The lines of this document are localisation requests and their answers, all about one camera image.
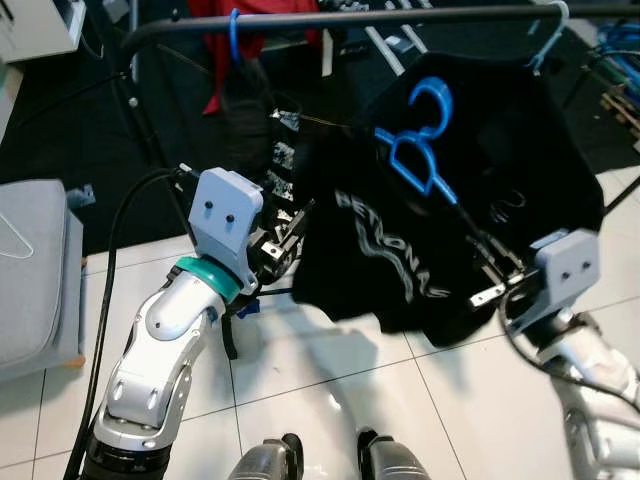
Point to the blue hanger bundle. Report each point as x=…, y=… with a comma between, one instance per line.
x=622, y=45

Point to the pale grey clothes hanger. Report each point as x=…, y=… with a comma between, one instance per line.
x=553, y=40

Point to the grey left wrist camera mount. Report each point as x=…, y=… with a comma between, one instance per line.
x=225, y=215

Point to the small blue clip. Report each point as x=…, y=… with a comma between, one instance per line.
x=249, y=309

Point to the black printed T-shirt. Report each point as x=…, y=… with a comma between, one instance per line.
x=520, y=150

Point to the white cabinet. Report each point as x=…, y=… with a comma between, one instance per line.
x=40, y=25

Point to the black garment with white labels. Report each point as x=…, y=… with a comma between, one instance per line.
x=240, y=120

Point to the blue plastic clothes hanger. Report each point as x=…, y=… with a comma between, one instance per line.
x=447, y=105
x=232, y=40

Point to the grey cushioned seat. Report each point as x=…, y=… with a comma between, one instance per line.
x=35, y=280

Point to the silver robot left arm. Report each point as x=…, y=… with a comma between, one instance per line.
x=160, y=340

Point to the grey robot left leg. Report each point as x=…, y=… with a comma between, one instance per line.
x=265, y=460

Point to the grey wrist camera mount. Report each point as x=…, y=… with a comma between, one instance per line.
x=568, y=265
x=225, y=215

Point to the grey robot right leg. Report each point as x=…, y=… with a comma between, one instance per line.
x=395, y=462

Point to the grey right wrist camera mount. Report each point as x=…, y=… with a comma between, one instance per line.
x=568, y=265

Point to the red garment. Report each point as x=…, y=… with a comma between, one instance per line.
x=215, y=70

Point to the grey robot leg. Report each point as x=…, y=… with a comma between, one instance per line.
x=395, y=462
x=265, y=460

